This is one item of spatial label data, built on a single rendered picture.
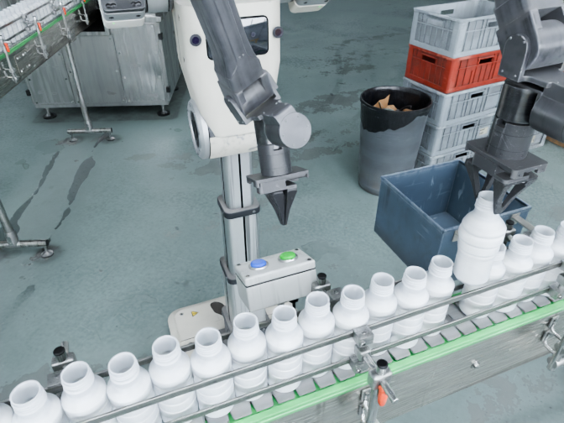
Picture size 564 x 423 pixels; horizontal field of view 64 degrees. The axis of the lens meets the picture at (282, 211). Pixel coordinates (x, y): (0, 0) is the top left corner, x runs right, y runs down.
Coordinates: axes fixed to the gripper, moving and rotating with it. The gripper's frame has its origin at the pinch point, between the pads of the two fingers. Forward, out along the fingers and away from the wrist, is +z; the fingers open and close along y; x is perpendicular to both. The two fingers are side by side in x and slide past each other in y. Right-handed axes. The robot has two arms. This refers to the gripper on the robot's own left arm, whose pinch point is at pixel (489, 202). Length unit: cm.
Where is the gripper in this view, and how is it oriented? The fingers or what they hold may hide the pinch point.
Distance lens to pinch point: 79.7
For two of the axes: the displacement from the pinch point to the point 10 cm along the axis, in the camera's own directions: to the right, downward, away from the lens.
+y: -3.7, -5.3, 7.6
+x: -9.3, 2.1, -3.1
